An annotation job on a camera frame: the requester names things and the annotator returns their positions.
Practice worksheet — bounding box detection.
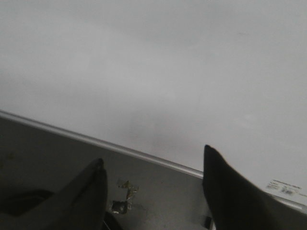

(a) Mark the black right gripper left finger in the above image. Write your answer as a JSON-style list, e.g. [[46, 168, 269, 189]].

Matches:
[[0, 158, 107, 230]]

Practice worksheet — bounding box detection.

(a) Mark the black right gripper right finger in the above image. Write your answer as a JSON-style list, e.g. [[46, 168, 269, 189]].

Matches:
[[202, 145, 307, 230]]

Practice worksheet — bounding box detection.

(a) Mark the black robot base with dial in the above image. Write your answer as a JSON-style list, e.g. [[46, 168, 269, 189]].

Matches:
[[0, 189, 54, 217]]

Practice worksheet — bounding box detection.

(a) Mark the white product label sticker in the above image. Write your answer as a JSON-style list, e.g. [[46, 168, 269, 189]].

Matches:
[[266, 180, 302, 196]]

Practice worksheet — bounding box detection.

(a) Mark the white whiteboard with aluminium frame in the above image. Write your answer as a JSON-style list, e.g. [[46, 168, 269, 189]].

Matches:
[[0, 0, 307, 205]]

